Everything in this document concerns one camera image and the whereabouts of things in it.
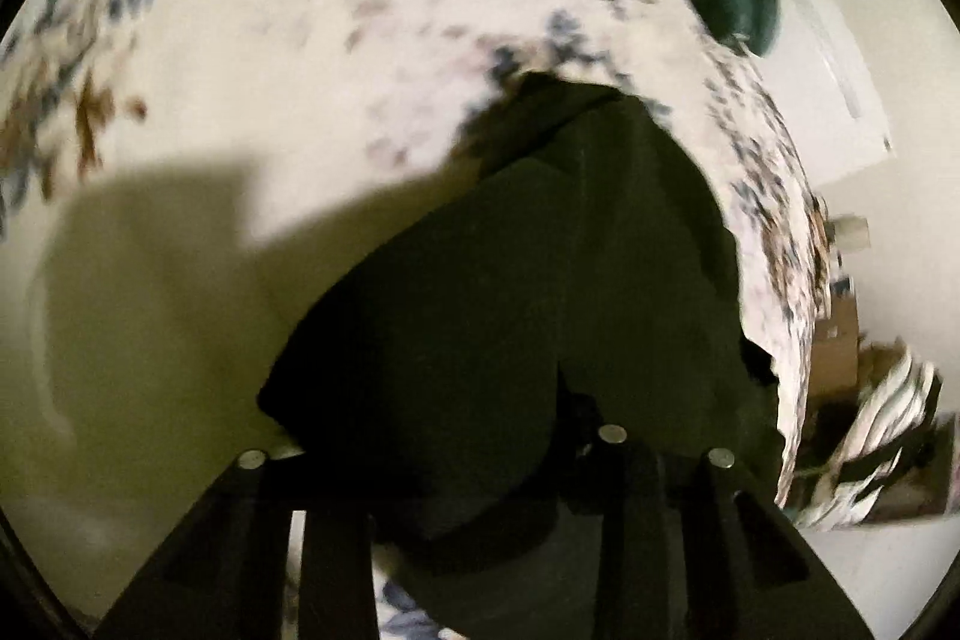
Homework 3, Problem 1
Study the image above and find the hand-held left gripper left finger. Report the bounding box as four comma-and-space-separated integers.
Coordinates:
97, 451, 380, 640

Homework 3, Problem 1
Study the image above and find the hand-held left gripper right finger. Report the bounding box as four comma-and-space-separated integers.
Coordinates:
570, 400, 875, 640

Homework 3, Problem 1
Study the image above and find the black lion print sweatshirt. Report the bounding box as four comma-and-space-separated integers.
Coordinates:
259, 72, 785, 640

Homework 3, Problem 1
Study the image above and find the large cardboard box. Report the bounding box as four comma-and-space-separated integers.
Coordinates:
814, 295, 863, 401

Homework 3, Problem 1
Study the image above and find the floral blanket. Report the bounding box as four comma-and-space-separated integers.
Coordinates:
0, 0, 833, 640

